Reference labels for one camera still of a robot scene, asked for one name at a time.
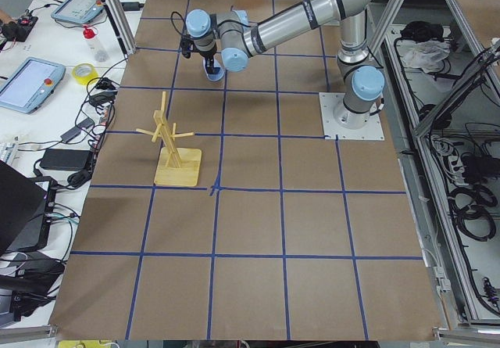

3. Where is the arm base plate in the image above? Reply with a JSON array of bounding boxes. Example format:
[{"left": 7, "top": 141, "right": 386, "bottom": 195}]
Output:
[{"left": 319, "top": 92, "right": 384, "bottom": 141}]

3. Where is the light blue plastic cup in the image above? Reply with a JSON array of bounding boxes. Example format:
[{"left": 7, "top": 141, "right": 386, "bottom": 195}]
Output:
[{"left": 204, "top": 59, "right": 224, "bottom": 82}]

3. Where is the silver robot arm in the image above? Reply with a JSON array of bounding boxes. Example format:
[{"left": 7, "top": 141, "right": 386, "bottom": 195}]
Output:
[{"left": 180, "top": 0, "right": 385, "bottom": 129}]

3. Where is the teach pendant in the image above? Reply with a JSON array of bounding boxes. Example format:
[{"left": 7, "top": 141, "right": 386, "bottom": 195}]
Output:
[
  {"left": 1, "top": 57, "right": 66, "bottom": 113},
  {"left": 51, "top": 0, "right": 104, "bottom": 25}
]

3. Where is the white crumpled cloth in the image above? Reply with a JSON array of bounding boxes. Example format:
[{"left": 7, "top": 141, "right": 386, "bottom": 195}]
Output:
[{"left": 402, "top": 41, "right": 451, "bottom": 73}]

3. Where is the upper teach pendant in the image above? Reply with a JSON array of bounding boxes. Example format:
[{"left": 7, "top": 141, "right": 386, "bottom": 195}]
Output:
[{"left": 51, "top": 0, "right": 104, "bottom": 25}]

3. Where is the lower teach pendant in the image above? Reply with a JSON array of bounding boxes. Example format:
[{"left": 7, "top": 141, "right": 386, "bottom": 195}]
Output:
[{"left": 1, "top": 57, "right": 66, "bottom": 113}]

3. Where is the black laptop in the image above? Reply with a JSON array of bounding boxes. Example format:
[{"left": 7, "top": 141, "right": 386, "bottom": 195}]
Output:
[{"left": 1, "top": 162, "right": 56, "bottom": 254}]

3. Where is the yellow tape roll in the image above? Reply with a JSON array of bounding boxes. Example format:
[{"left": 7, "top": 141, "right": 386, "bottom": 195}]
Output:
[{"left": 72, "top": 63, "right": 98, "bottom": 85}]

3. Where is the red capped squeeze bottle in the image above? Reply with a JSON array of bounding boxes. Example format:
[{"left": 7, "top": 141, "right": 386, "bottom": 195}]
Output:
[{"left": 83, "top": 26, "right": 109, "bottom": 63}]

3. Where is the wooden cup rack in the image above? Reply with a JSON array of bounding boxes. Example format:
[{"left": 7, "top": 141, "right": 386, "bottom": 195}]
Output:
[{"left": 136, "top": 91, "right": 202, "bottom": 187}]

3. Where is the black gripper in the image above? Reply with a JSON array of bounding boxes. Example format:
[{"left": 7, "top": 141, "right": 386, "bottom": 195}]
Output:
[{"left": 194, "top": 37, "right": 217, "bottom": 75}]

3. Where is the black power adapter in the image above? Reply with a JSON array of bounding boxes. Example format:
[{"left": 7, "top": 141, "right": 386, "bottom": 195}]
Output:
[{"left": 40, "top": 149, "right": 91, "bottom": 171}]

